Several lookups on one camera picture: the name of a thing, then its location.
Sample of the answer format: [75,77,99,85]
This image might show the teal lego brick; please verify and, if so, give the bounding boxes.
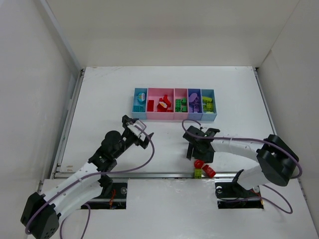
[133,105,144,112]

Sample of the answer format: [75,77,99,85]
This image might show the teal frog printed lego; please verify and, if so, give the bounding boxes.
[137,92,146,104]

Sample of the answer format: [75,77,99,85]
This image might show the small lime lego brick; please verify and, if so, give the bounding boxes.
[203,104,214,112]

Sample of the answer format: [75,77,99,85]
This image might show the red flower printed lego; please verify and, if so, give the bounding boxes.
[157,101,168,112]

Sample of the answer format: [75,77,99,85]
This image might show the green lego plate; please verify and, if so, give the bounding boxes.
[175,99,181,112]

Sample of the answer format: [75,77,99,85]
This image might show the green lego brick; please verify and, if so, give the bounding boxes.
[181,98,187,112]

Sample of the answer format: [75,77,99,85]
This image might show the purple paw lego piece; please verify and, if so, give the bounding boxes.
[189,93,198,104]

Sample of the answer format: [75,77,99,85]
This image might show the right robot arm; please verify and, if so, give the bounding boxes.
[183,126,302,190]

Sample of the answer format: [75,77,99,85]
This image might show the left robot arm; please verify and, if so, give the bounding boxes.
[20,115,154,239]

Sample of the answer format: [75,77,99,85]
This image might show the red arch lego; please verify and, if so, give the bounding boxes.
[194,160,204,169]

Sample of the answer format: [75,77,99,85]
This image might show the red printed lego brick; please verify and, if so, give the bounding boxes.
[202,165,216,178]

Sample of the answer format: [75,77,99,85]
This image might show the left light blue bin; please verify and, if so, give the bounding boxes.
[132,88,148,120]

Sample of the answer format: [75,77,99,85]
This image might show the light blue bin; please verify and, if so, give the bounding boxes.
[132,88,148,120]
[201,89,217,121]

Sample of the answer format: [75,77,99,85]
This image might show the large pink bin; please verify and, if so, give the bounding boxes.
[146,88,174,120]

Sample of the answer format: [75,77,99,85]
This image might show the right light blue bin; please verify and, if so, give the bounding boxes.
[201,89,217,121]

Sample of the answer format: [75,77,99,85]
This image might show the red lego pieces in bin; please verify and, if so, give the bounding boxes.
[159,95,173,113]

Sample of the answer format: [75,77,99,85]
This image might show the small pink bin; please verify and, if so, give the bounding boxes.
[173,88,188,120]

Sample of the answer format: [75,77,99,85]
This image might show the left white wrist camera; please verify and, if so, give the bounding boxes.
[127,120,147,138]

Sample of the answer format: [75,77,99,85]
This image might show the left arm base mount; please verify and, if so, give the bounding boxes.
[87,178,128,210]

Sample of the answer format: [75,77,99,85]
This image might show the metal table rail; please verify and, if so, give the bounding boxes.
[50,172,236,179]

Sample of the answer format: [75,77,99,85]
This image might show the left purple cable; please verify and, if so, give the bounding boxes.
[24,119,155,239]

